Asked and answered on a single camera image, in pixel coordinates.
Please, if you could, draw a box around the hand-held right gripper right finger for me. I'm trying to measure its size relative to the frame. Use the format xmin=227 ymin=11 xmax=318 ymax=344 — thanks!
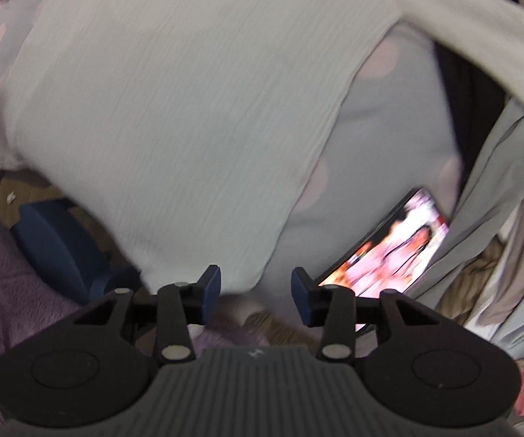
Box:
xmin=290 ymin=266 xmax=436 ymax=360

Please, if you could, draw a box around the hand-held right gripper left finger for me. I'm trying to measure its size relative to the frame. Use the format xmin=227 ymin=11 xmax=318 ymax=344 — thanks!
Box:
xmin=73 ymin=264 xmax=222 ymax=365

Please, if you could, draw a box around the white crinkled garment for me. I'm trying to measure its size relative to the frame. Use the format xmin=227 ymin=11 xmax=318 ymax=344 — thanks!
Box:
xmin=0 ymin=0 xmax=524 ymax=292

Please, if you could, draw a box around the smartphone with lit screen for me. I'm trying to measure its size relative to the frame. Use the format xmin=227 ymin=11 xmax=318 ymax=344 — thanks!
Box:
xmin=314 ymin=186 xmax=451 ymax=333

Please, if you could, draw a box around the blue plastic object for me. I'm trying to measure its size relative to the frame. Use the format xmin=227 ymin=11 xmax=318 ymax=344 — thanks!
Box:
xmin=11 ymin=198 xmax=142 ymax=306

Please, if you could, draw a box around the grey pink polka dot bed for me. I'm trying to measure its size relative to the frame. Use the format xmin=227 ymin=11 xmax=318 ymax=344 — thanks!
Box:
xmin=0 ymin=0 xmax=467 ymax=328

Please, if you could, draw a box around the beige garment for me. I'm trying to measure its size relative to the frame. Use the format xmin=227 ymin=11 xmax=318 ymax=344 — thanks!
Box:
xmin=435 ymin=237 xmax=522 ymax=328

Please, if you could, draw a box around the light blue garment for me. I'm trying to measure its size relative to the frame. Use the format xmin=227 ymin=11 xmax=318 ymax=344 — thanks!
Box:
xmin=421 ymin=100 xmax=524 ymax=356

